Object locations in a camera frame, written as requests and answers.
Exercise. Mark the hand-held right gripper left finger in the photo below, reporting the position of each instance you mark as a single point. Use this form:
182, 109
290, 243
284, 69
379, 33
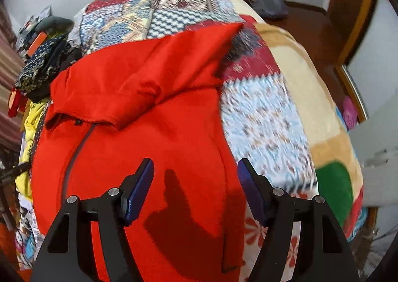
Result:
140, 190

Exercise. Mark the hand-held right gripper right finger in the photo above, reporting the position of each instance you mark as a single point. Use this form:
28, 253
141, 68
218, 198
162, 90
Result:
250, 190

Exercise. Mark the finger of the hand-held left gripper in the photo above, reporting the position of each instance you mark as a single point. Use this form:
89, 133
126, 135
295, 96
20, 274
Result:
15, 171

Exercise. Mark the red zip jacket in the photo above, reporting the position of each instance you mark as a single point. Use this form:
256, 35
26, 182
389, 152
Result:
149, 132

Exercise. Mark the yellow cloth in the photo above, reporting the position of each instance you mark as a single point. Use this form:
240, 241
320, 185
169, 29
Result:
29, 126

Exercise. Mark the red plush toy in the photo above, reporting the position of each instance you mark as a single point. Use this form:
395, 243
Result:
15, 102

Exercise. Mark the patchwork printed quilt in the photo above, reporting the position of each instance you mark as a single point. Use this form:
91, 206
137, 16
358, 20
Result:
264, 120

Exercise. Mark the striped brown curtain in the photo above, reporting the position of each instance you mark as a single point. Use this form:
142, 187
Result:
9, 64

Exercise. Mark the dark patterned garment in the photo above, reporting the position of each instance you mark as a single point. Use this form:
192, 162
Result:
43, 61

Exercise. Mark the beige and green blanket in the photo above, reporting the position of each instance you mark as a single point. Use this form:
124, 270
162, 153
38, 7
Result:
311, 83

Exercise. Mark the pink plastic object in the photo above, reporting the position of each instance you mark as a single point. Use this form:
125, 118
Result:
349, 112

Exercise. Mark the orange box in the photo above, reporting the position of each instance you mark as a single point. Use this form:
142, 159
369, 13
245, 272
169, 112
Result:
37, 43

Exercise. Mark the pile of clutter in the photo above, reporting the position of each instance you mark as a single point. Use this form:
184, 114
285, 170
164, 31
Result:
29, 25

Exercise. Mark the grey cushion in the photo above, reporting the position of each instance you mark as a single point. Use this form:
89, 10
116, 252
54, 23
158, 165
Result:
56, 24

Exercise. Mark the wooden door frame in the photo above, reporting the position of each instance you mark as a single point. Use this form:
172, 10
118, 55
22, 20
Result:
351, 5

